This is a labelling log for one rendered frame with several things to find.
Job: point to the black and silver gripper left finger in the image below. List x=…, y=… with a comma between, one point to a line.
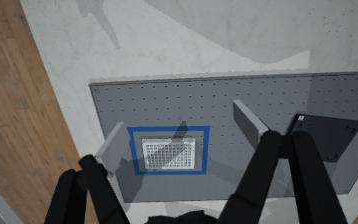
x=68, y=208

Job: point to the blue tape outline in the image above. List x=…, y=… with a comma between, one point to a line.
x=170, y=128

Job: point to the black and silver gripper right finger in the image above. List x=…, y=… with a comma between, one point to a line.
x=316, y=199

